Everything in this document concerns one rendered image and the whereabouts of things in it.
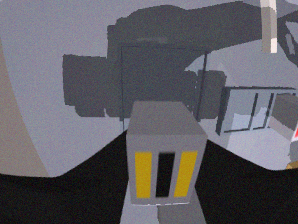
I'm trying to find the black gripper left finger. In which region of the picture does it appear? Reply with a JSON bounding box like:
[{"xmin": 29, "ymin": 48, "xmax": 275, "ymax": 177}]
[{"xmin": 0, "ymin": 131, "xmax": 129, "ymax": 224}]

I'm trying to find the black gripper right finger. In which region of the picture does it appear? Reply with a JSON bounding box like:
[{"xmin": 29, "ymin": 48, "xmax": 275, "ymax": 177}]
[{"xmin": 194, "ymin": 140, "xmax": 298, "ymax": 224}]

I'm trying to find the white wall panel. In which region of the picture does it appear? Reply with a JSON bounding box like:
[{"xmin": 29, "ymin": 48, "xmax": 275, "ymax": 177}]
[{"xmin": 0, "ymin": 39, "xmax": 51, "ymax": 177}]

